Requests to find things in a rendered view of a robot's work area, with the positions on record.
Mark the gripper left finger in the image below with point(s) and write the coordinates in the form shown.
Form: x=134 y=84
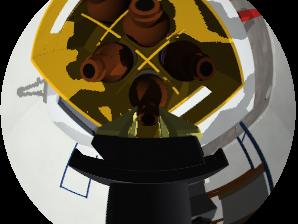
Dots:
x=121 y=125

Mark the yellow crate with cross dividers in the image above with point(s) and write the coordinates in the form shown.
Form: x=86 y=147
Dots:
x=58 y=58

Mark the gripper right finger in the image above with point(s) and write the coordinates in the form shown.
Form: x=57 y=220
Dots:
x=176 y=126

